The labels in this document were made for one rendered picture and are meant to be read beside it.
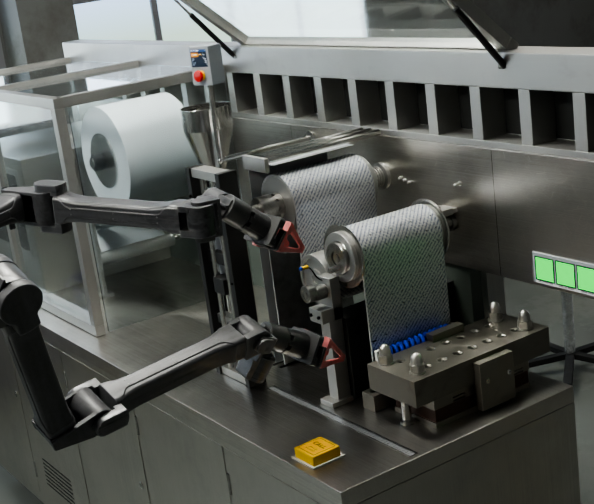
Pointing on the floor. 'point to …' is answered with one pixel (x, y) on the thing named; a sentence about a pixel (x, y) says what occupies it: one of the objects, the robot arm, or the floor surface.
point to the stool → (579, 348)
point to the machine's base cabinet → (53, 481)
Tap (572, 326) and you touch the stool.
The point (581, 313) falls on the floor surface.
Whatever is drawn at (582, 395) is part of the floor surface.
